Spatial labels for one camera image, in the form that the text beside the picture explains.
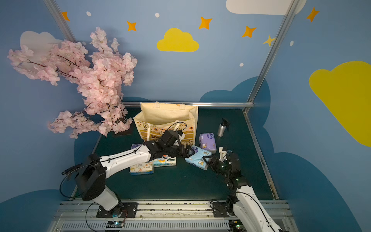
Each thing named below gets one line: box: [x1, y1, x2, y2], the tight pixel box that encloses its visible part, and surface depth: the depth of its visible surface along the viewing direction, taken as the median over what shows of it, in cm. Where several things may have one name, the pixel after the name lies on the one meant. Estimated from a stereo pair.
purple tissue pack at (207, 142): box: [199, 132, 217, 154], surface depth 100 cm
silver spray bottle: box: [217, 117, 231, 138], surface depth 101 cm
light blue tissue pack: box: [184, 145, 213, 171], surface depth 82 cm
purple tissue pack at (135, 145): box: [130, 143, 143, 150], surface depth 95 cm
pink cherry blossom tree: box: [7, 27, 138, 139], surface depth 69 cm
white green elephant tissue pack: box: [153, 156, 177, 168], surface depth 89 cm
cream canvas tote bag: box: [133, 101, 199, 145], surface depth 88 cm
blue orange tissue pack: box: [129, 159, 154, 176], surface depth 84 cm
